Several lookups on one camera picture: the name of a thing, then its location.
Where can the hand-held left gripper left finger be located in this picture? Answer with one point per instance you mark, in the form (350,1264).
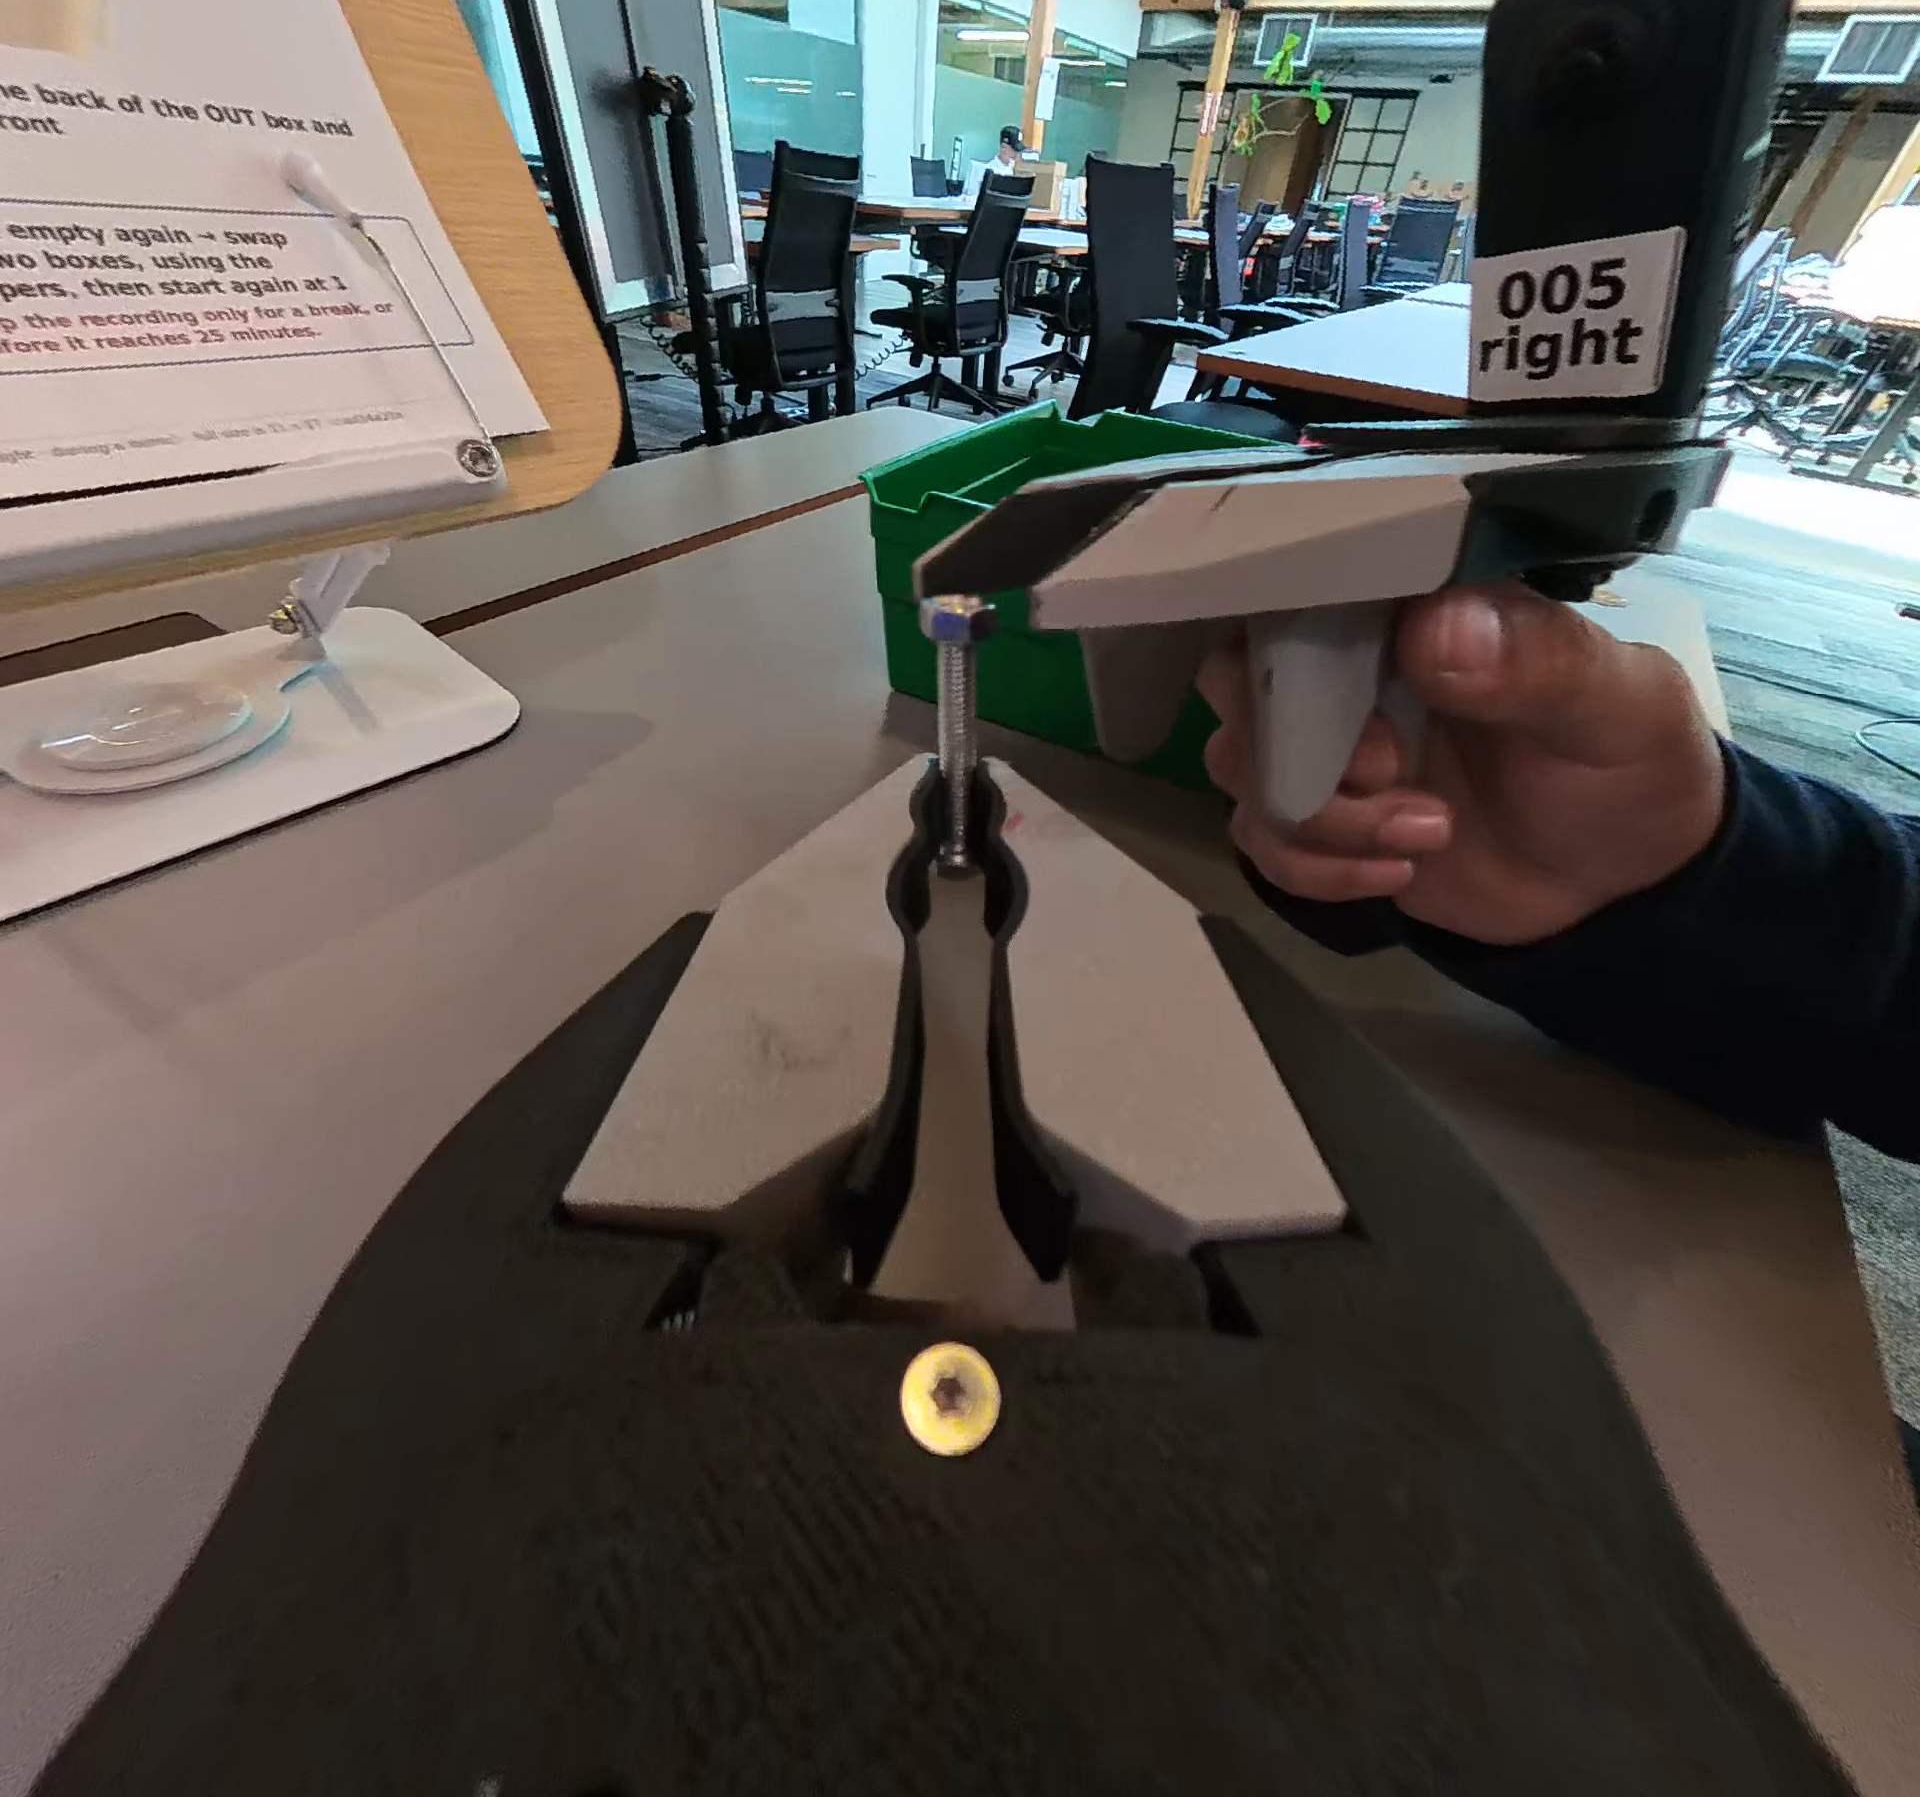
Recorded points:
(750,1047)

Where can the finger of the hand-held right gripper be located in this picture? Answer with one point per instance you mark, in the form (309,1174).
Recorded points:
(1049,537)
(1275,554)

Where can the person's right forearm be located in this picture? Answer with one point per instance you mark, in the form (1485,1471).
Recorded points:
(1800,956)

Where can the person's right hand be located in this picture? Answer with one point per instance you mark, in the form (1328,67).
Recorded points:
(1544,777)

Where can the black office chair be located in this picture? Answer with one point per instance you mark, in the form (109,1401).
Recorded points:
(1133,253)
(974,266)
(802,266)

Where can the wooden-edged office table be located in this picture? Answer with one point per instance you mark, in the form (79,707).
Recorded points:
(1334,349)

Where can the wooden instruction sign board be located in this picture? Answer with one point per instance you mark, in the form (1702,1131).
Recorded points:
(449,102)

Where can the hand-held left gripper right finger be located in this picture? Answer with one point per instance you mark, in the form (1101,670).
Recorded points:
(1139,1047)

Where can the silver bolt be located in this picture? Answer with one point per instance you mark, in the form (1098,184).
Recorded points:
(957,731)

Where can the hanging green plant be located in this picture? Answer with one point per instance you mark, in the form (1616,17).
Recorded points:
(1283,80)

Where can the white sign stand base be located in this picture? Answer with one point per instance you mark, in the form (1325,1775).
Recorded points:
(374,717)

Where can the cluster of distant office chairs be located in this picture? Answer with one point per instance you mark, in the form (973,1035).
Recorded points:
(1352,253)

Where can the green plastic bin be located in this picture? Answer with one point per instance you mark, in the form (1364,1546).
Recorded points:
(1036,689)

